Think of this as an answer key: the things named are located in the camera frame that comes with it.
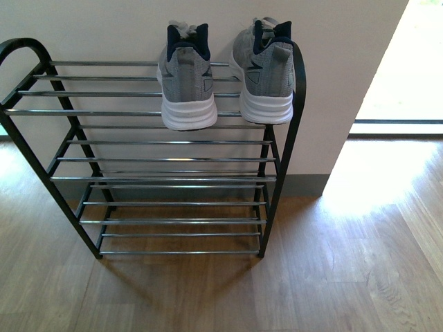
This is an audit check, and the grey knit sneaker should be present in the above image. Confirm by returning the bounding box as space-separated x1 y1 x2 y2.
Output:
156 21 217 131
229 17 296 125

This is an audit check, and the black metal shoe rack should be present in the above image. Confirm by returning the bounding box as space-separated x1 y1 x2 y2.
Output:
1 38 306 258

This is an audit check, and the right window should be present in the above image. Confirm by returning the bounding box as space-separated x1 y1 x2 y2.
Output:
349 1 442 138

